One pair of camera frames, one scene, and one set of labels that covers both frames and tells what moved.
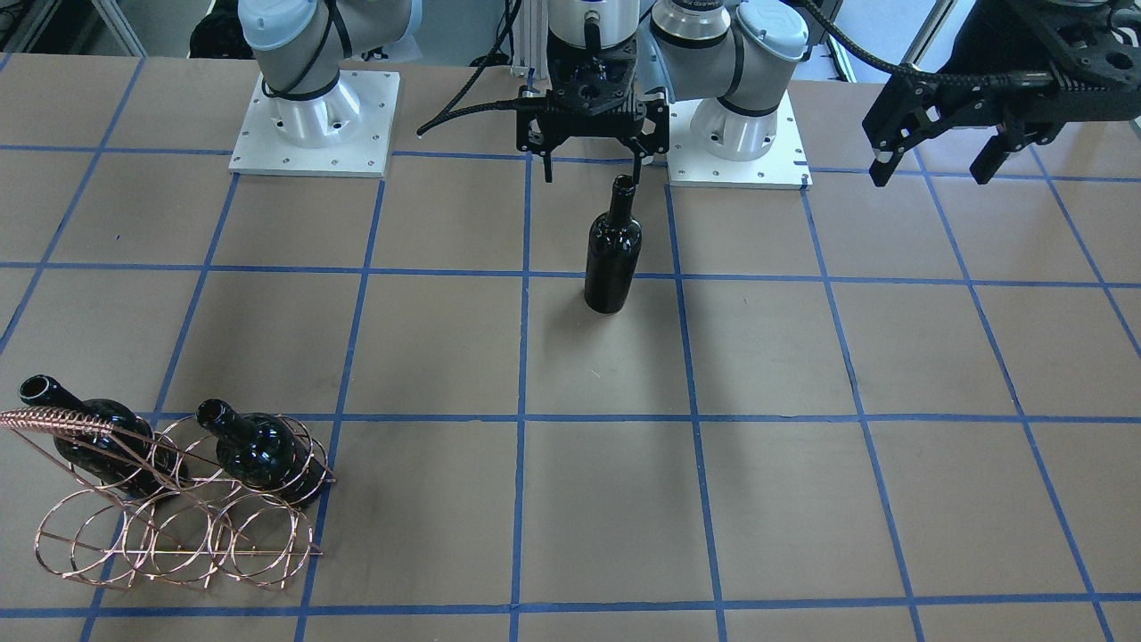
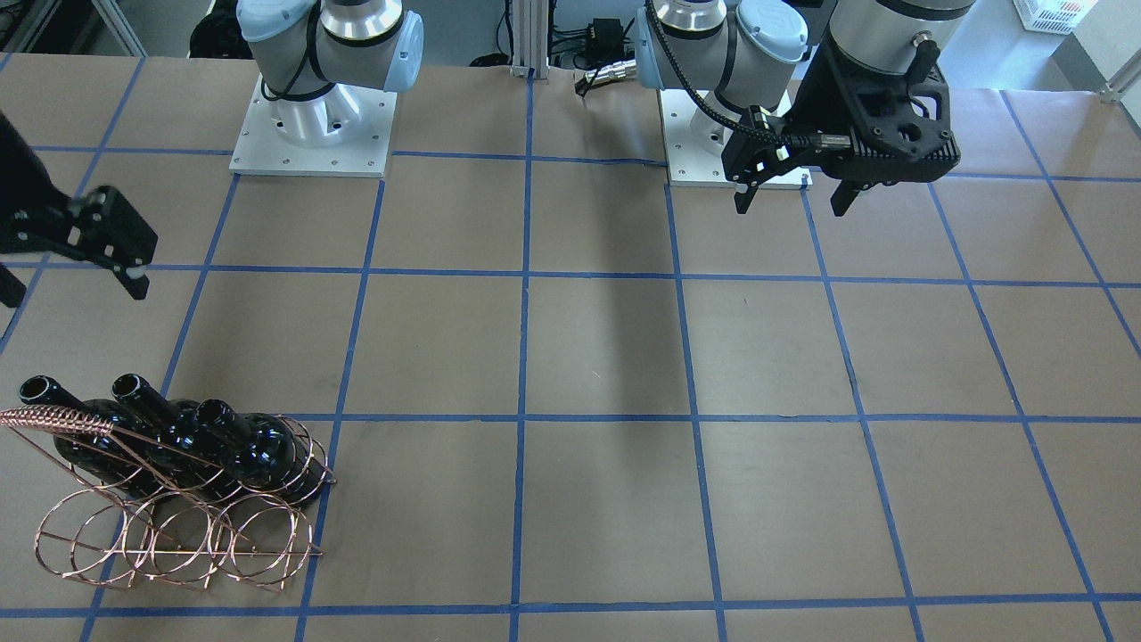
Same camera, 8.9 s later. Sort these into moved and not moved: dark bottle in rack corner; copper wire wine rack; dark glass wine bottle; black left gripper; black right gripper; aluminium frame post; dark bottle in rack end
Moved: black right gripper; black left gripper; dark glass wine bottle
Not moved: dark bottle in rack end; copper wire wine rack; dark bottle in rack corner; aluminium frame post
